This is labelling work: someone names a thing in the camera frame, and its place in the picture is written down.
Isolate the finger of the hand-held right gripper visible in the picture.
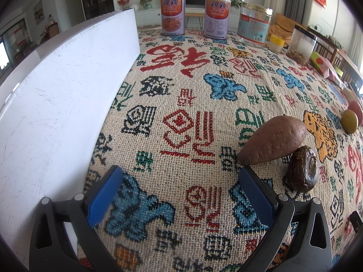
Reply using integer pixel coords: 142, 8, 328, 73
350, 211, 363, 234

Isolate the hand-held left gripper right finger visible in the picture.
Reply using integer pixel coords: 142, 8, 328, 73
240, 166, 332, 272

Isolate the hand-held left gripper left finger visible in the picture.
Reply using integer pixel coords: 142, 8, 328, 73
30, 165, 124, 272

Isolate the long purple sweet potato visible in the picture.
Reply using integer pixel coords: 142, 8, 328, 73
237, 116, 307, 166

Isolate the wrinkled dark passion fruit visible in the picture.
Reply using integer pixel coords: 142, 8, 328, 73
287, 146, 319, 192

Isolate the yellow green pear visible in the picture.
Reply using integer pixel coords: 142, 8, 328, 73
341, 109, 358, 134

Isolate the red apple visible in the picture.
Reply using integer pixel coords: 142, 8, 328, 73
347, 100, 363, 127

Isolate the printed woven tablecloth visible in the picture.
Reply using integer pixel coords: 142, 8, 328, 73
76, 28, 363, 272

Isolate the pile of dried seeds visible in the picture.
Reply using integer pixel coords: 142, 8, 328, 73
286, 49, 308, 65

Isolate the pink yellow snack bag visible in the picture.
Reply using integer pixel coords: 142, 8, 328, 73
309, 51, 345, 84

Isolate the small yellow lid jar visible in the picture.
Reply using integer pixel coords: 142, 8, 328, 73
269, 35, 284, 53

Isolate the clear jar black lid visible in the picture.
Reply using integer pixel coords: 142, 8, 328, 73
289, 24, 317, 60

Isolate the wooden slatted bench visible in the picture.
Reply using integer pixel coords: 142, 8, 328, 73
308, 25, 363, 87

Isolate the glass jar gold lid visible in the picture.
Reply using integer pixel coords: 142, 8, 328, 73
238, 2, 273, 46

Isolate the orange lounge chair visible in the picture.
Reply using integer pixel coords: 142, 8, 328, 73
268, 13, 298, 39

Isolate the pink porridge can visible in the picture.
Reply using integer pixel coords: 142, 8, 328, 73
204, 0, 230, 39

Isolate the small wooden side table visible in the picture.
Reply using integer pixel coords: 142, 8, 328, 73
186, 13, 206, 29

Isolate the orange-label food can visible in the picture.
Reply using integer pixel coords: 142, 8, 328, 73
161, 0, 186, 36

